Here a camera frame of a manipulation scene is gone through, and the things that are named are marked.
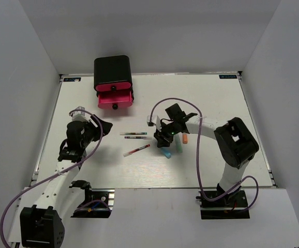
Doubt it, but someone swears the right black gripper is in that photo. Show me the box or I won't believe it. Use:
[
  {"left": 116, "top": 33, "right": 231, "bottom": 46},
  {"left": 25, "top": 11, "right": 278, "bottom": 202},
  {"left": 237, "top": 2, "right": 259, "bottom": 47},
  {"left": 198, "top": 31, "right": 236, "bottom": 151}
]
[{"left": 154, "top": 120, "right": 179, "bottom": 148}]

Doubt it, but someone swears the blue table label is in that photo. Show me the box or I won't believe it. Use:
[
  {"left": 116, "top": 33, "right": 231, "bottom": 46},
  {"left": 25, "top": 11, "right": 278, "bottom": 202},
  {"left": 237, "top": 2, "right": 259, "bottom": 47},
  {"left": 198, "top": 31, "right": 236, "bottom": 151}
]
[
  {"left": 63, "top": 77, "right": 81, "bottom": 82},
  {"left": 219, "top": 74, "right": 237, "bottom": 79}
]

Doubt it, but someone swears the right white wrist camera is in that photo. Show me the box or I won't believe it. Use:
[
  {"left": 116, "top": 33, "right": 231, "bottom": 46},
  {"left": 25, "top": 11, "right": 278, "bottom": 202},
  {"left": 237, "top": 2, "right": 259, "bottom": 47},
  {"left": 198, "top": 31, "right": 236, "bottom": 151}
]
[{"left": 146, "top": 115, "right": 162, "bottom": 132}]

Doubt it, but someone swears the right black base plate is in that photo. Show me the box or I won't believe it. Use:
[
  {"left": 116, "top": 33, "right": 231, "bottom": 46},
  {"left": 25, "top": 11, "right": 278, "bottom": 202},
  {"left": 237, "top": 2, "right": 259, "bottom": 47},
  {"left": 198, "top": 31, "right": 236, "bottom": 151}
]
[{"left": 196, "top": 190, "right": 250, "bottom": 220}]

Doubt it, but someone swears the left blue table label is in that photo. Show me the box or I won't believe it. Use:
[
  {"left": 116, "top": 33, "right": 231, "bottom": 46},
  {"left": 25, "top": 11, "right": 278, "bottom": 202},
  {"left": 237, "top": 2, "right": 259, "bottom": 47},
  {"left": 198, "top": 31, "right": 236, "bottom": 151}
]
[{"left": 63, "top": 77, "right": 81, "bottom": 82}]

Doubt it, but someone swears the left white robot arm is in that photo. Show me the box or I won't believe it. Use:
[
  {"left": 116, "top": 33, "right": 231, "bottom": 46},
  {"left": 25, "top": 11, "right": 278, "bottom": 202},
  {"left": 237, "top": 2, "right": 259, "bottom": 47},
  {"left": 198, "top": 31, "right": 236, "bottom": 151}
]
[{"left": 20, "top": 117, "right": 113, "bottom": 247}]

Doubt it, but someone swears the right blue table label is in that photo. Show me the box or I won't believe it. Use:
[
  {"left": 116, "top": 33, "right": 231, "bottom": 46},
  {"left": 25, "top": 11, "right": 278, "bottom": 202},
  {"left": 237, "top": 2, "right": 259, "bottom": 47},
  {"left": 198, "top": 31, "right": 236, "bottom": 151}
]
[{"left": 219, "top": 74, "right": 237, "bottom": 79}]

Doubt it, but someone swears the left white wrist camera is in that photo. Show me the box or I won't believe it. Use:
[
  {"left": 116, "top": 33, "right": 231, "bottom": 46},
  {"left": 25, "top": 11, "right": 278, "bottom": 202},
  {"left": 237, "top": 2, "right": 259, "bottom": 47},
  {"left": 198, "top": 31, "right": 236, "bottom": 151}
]
[{"left": 69, "top": 106, "right": 89, "bottom": 123}]

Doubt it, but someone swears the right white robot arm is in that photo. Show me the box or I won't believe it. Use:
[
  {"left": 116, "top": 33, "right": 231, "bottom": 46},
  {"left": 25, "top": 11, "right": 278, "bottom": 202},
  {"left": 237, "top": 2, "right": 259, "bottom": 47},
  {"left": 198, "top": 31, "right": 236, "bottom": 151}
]
[{"left": 147, "top": 103, "right": 259, "bottom": 206}]

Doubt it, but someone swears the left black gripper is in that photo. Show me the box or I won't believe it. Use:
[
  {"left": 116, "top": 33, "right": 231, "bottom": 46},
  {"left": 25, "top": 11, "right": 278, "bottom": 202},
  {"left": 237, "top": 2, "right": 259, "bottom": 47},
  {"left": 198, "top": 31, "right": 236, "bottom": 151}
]
[{"left": 81, "top": 115, "right": 113, "bottom": 148}]

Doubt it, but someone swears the blue highlighter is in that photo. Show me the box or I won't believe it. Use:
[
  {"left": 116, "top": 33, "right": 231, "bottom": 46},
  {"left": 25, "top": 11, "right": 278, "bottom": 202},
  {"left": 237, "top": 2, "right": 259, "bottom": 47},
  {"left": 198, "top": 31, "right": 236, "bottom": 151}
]
[{"left": 160, "top": 147, "right": 171, "bottom": 159}]

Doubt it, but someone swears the orange highlighter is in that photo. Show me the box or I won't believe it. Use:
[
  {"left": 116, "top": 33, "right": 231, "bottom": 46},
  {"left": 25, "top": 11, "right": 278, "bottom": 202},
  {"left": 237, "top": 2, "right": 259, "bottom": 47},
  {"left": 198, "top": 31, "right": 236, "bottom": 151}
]
[{"left": 182, "top": 133, "right": 188, "bottom": 144}]

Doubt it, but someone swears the pink top drawer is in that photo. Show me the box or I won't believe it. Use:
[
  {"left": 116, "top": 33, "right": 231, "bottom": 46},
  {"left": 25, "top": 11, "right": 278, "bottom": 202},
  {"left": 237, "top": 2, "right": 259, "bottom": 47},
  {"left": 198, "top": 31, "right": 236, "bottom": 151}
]
[{"left": 94, "top": 82, "right": 132, "bottom": 92}]

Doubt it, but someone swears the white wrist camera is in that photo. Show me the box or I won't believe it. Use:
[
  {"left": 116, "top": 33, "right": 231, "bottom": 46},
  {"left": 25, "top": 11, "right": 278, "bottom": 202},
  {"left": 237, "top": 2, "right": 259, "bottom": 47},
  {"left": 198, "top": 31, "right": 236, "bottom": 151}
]
[
  {"left": 146, "top": 115, "right": 162, "bottom": 132},
  {"left": 69, "top": 106, "right": 89, "bottom": 123}
]

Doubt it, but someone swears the purple gel pen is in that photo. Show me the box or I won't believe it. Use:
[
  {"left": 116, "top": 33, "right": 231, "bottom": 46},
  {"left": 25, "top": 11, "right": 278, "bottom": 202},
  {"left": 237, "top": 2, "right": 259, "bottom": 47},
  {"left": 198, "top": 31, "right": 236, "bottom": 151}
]
[{"left": 124, "top": 136, "right": 152, "bottom": 140}]

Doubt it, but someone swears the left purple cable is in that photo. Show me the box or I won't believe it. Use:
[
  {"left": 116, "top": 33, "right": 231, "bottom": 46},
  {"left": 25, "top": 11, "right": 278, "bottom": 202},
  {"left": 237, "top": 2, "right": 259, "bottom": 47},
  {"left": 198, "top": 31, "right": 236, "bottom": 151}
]
[{"left": 0, "top": 110, "right": 113, "bottom": 246}]

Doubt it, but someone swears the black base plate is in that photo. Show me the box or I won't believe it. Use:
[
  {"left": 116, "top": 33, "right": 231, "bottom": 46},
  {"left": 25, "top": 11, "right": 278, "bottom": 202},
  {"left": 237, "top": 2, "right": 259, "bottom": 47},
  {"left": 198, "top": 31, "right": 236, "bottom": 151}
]
[
  {"left": 71, "top": 189, "right": 115, "bottom": 219},
  {"left": 196, "top": 190, "right": 250, "bottom": 220}
]

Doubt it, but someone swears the green highlighter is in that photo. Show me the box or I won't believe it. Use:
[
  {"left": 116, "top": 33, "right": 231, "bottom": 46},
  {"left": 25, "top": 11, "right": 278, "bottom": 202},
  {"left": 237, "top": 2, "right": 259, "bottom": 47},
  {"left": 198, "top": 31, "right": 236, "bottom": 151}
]
[{"left": 174, "top": 135, "right": 183, "bottom": 153}]

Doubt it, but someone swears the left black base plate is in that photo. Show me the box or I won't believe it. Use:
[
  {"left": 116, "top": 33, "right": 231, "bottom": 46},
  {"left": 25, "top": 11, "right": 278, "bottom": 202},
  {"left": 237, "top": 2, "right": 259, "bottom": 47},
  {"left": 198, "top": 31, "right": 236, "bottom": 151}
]
[{"left": 71, "top": 189, "right": 115, "bottom": 219}]

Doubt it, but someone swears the red gel pen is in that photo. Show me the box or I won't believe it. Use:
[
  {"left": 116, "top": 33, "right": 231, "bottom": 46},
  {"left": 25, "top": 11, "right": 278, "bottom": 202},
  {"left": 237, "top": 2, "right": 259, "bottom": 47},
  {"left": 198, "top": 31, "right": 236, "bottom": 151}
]
[{"left": 123, "top": 144, "right": 150, "bottom": 157}]

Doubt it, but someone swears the green gel pen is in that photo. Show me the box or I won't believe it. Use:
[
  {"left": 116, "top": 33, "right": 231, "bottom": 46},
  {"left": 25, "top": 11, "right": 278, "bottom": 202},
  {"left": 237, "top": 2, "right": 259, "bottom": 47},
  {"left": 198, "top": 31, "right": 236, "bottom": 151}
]
[{"left": 120, "top": 132, "right": 147, "bottom": 136}]

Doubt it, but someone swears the black drawer cabinet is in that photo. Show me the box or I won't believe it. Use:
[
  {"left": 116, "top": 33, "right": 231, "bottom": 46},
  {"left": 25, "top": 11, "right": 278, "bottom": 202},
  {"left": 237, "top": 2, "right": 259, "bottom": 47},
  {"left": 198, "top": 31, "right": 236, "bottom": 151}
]
[{"left": 94, "top": 55, "right": 132, "bottom": 90}]

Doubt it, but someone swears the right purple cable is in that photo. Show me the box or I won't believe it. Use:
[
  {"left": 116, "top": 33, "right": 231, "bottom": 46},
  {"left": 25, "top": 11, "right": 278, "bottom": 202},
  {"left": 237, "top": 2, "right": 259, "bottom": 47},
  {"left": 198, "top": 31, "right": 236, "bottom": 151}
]
[{"left": 151, "top": 97, "right": 259, "bottom": 213}]

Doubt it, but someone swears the pink drawer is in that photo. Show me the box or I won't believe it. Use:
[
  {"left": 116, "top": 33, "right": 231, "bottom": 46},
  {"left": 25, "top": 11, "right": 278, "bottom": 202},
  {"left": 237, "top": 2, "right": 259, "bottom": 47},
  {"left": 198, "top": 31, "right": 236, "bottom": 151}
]
[
  {"left": 94, "top": 82, "right": 132, "bottom": 92},
  {"left": 98, "top": 89, "right": 133, "bottom": 110}
]

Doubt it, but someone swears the purple cable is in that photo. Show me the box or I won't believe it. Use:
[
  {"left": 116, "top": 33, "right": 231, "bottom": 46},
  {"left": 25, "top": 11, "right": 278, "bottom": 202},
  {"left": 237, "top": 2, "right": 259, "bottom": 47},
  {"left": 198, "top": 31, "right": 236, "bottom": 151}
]
[
  {"left": 0, "top": 110, "right": 113, "bottom": 246},
  {"left": 151, "top": 97, "right": 259, "bottom": 213}
]

